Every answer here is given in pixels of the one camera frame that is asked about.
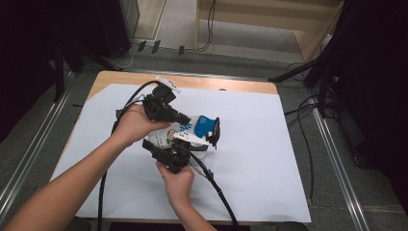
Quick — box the hand-held gripper cable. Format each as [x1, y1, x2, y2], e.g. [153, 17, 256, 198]
[96, 80, 162, 231]
[177, 143, 240, 227]

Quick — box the metal floor rail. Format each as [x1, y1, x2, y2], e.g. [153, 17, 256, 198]
[0, 71, 75, 222]
[309, 92, 370, 231]

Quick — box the white paper sheet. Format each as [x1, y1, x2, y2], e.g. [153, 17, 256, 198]
[49, 83, 312, 224]

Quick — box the black metal stand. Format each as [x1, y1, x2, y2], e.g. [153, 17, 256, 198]
[268, 47, 343, 119]
[52, 39, 124, 104]

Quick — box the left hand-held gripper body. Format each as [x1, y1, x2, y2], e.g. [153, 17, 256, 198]
[142, 75, 182, 123]

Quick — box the dark curtain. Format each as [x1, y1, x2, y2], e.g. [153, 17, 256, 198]
[330, 0, 408, 213]
[0, 0, 100, 142]

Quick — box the black hanging cable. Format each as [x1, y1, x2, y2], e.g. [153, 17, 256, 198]
[194, 0, 217, 53]

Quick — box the blue and white pouch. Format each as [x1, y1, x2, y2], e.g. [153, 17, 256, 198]
[147, 115, 219, 151]

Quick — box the dark cabinet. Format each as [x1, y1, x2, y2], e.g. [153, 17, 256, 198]
[95, 0, 140, 59]

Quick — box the left hand-held gripper cable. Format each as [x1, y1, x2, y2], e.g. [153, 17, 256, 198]
[96, 80, 162, 231]

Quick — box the wooden shelf unit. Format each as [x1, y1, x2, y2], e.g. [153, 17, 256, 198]
[193, 0, 345, 64]

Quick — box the right hand-held gripper cable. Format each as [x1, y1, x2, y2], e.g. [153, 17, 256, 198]
[177, 143, 240, 227]

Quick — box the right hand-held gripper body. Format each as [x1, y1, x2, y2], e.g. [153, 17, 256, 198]
[157, 131, 211, 174]

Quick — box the person's left hand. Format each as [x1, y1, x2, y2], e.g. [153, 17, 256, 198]
[110, 104, 172, 148]

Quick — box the black floor cable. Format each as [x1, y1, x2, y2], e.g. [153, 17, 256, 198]
[283, 62, 317, 206]

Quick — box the person's right hand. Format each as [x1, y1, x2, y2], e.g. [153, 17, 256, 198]
[156, 161, 195, 208]

